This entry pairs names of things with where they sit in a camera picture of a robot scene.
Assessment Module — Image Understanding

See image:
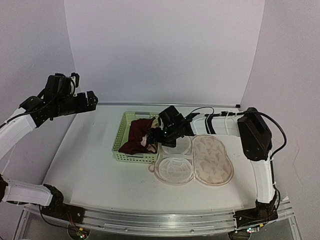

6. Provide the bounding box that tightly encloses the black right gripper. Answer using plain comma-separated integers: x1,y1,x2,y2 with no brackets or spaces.
146,124,179,148

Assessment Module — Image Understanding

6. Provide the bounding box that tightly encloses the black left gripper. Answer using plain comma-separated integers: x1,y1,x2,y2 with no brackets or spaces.
53,90,98,117

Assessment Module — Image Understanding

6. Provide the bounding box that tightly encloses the dark red bra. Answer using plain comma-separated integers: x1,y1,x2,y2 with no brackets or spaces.
118,117,155,155

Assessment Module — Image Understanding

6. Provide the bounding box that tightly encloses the floral mesh laundry bag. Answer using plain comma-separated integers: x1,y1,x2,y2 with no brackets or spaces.
148,135,234,186

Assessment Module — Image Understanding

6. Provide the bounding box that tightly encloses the green plastic basket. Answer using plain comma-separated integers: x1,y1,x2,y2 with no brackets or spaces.
112,111,160,164

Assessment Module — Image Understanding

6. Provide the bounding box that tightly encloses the beige bra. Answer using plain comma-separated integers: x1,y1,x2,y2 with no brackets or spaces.
140,118,160,154

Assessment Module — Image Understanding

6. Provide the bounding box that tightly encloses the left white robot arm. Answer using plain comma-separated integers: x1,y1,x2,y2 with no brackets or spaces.
0,72,98,219

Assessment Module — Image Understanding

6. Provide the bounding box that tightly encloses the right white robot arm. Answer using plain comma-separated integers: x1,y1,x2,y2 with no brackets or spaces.
146,105,288,222

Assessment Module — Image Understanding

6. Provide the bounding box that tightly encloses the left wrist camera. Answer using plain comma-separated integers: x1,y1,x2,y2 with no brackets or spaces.
70,72,80,96

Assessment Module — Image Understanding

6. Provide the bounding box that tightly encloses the aluminium front rail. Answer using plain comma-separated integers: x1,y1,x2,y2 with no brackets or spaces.
23,189,295,232

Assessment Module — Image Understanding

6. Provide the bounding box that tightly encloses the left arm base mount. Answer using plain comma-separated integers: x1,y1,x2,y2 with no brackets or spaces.
40,184,85,224

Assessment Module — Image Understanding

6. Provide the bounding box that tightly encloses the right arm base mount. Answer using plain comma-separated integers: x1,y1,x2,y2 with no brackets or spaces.
233,200,279,230

